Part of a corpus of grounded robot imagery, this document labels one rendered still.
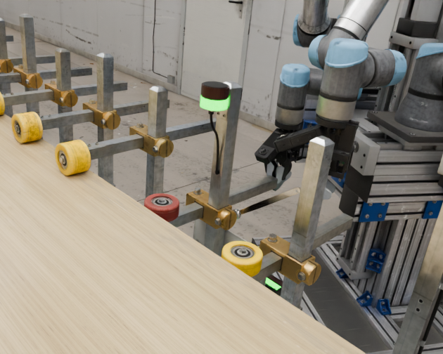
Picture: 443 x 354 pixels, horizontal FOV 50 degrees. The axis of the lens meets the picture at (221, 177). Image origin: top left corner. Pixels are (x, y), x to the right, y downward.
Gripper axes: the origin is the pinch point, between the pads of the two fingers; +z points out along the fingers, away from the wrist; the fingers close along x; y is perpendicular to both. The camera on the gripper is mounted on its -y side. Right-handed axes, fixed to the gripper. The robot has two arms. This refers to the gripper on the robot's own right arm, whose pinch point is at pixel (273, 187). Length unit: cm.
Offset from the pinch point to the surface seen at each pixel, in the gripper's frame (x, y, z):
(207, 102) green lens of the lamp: -5.0, -34.5, -32.0
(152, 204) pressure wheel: -0.2, -44.6, -8.8
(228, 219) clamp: -8.5, -27.8, -3.1
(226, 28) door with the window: 254, 238, 5
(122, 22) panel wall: 430, 238, 26
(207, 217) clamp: -3.2, -29.8, -1.8
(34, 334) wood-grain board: -21, -81, -9
